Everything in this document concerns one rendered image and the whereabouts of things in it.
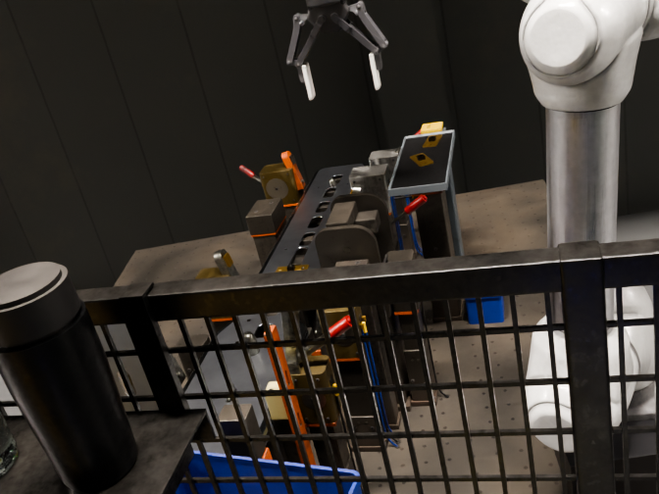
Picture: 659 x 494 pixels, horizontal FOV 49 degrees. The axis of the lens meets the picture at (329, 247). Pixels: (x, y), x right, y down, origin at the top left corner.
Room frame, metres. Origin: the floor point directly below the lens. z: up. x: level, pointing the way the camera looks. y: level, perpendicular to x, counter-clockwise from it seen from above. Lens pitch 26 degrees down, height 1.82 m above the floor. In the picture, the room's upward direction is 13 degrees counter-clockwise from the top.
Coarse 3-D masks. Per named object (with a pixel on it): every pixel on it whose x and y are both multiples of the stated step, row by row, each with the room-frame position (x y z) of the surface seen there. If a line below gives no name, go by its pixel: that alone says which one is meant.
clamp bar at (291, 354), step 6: (282, 312) 1.11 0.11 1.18; (282, 318) 1.11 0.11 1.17; (288, 318) 1.11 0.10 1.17; (282, 324) 1.11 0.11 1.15; (288, 324) 1.11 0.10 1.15; (282, 330) 1.12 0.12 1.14; (288, 330) 1.11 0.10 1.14; (288, 336) 1.11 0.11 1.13; (294, 336) 1.11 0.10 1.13; (288, 348) 1.11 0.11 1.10; (294, 348) 1.11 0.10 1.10; (288, 354) 1.11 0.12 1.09; (294, 354) 1.11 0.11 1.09; (288, 360) 1.12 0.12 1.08; (294, 360) 1.11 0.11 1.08
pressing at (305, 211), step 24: (336, 168) 2.27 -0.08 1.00; (312, 192) 2.11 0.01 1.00; (336, 192) 2.06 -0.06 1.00; (312, 216) 1.92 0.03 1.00; (288, 240) 1.80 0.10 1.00; (312, 240) 1.76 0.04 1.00; (264, 264) 1.70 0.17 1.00; (288, 264) 1.66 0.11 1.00; (312, 264) 1.63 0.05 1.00; (216, 360) 1.29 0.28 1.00; (240, 360) 1.27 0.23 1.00; (264, 360) 1.25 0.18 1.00; (192, 384) 1.23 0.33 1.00; (216, 384) 1.21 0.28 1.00; (240, 384) 1.19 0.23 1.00; (264, 384) 1.17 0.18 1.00; (192, 408) 1.15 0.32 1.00; (216, 408) 1.13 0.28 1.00; (216, 432) 1.06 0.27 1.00; (264, 432) 1.02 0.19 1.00
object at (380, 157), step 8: (376, 152) 2.16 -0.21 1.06; (384, 152) 2.14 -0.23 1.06; (392, 152) 2.13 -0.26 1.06; (376, 160) 2.11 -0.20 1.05; (384, 160) 2.10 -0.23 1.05; (392, 160) 2.09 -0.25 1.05; (392, 168) 2.09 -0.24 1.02; (400, 200) 2.10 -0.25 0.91; (408, 200) 2.12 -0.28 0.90; (400, 208) 2.10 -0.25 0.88; (408, 216) 2.15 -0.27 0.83; (400, 224) 2.10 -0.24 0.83; (408, 224) 2.10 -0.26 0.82; (408, 232) 2.09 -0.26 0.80; (408, 240) 2.09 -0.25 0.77; (416, 240) 2.13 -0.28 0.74; (408, 248) 2.09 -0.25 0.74; (416, 248) 2.10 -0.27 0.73
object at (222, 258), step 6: (216, 252) 1.60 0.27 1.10; (222, 252) 1.60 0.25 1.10; (216, 258) 1.59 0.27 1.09; (222, 258) 1.59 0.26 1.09; (228, 258) 1.60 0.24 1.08; (222, 264) 1.59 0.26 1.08; (228, 264) 1.59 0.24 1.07; (222, 270) 1.59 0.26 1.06; (228, 270) 1.59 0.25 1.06; (234, 270) 1.61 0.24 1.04
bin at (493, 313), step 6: (468, 300) 1.65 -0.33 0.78; (474, 300) 1.64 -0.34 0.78; (486, 300) 1.63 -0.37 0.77; (492, 300) 1.63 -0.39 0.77; (498, 300) 1.63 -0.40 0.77; (468, 306) 1.65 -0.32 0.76; (474, 306) 1.64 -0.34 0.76; (486, 306) 1.63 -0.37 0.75; (492, 306) 1.63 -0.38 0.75; (498, 306) 1.63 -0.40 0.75; (468, 312) 1.65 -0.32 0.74; (474, 312) 1.65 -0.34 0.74; (486, 312) 1.64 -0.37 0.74; (492, 312) 1.63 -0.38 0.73; (498, 312) 1.63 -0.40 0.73; (468, 318) 1.65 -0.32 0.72; (474, 318) 1.65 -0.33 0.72; (486, 318) 1.64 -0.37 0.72; (492, 318) 1.63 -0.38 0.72; (498, 318) 1.63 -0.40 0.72
